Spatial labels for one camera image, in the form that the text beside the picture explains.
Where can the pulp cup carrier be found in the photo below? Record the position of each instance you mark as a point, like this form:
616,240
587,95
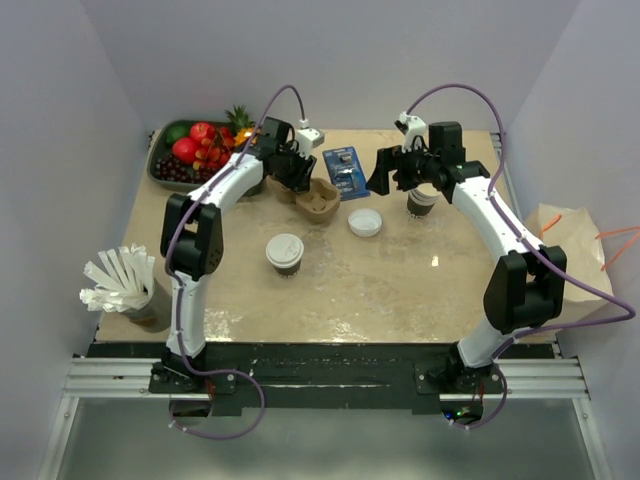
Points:
318,205

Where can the aluminium frame rail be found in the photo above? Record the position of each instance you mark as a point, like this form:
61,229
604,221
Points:
100,380

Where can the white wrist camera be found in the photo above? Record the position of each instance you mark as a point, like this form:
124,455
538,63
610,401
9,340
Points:
411,127
308,138

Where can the blue blister pack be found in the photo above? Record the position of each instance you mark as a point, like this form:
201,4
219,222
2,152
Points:
346,173

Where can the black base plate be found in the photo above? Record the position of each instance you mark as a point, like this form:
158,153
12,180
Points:
409,377

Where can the red apple back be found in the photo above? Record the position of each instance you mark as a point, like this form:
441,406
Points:
202,133

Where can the red apple front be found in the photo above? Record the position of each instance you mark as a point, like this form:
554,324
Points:
185,149

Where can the dark red grape bunch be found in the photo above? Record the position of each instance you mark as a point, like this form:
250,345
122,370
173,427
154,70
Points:
169,168

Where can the red cherries bunch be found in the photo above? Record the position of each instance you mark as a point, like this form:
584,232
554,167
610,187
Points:
219,151

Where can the red apple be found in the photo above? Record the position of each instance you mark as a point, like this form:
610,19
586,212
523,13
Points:
202,133
185,149

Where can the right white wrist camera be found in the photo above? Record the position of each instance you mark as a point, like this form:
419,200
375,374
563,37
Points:
411,127

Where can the orange pineapple toy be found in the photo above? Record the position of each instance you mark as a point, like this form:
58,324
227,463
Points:
242,123

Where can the stack of paper cups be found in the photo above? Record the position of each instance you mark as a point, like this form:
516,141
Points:
420,201

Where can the grey fruit tray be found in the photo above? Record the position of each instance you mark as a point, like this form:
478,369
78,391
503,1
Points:
160,149

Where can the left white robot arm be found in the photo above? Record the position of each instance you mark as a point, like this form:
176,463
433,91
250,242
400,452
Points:
192,236

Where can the green apple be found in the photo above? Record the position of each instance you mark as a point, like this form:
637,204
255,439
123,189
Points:
176,132

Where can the spare white cup lid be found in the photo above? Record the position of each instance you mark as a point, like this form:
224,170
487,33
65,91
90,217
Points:
365,222

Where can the grey straw holder cup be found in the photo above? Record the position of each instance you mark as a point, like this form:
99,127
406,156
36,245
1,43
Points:
155,315

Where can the black paper coffee cup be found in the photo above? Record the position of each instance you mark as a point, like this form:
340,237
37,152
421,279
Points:
289,270

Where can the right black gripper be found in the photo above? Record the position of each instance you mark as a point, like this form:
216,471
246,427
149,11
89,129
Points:
389,159

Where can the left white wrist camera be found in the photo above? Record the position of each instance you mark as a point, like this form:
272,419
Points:
308,138

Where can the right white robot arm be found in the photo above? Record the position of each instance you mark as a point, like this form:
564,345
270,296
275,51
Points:
526,289

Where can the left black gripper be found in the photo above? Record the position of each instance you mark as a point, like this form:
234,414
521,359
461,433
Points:
300,182

